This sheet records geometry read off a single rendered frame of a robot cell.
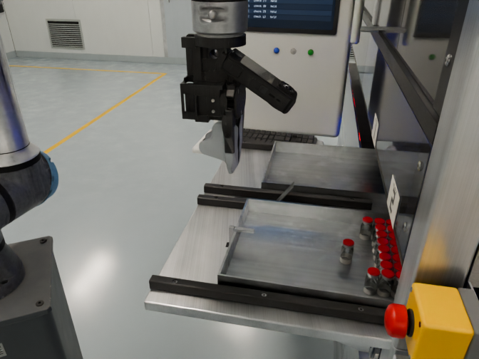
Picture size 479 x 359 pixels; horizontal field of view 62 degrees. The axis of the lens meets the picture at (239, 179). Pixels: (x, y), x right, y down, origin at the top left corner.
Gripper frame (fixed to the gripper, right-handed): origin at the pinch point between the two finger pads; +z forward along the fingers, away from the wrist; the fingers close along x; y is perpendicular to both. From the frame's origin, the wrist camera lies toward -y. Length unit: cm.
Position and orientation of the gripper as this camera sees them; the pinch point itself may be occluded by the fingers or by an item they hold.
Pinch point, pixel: (235, 165)
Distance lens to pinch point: 64.1
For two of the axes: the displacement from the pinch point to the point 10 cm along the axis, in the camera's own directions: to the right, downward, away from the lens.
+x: -2.0, 4.7, -8.6
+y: -9.8, -1.0, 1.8
